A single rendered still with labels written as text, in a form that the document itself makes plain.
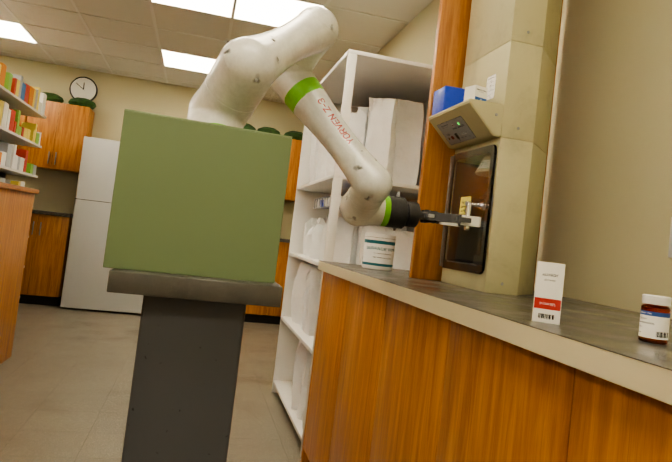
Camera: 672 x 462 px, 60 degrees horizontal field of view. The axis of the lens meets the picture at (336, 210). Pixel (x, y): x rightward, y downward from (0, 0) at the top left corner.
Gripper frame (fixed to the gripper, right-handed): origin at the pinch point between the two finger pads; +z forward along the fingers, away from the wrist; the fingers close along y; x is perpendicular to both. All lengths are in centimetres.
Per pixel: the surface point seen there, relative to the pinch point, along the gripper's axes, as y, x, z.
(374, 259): 67, 17, -7
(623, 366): -100, 22, -24
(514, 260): -5.4, 10.0, 14.4
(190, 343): -46, 34, -78
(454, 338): -44, 29, -21
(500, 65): 0, -50, 6
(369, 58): 113, -81, -7
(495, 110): -5.3, -34.2, 2.9
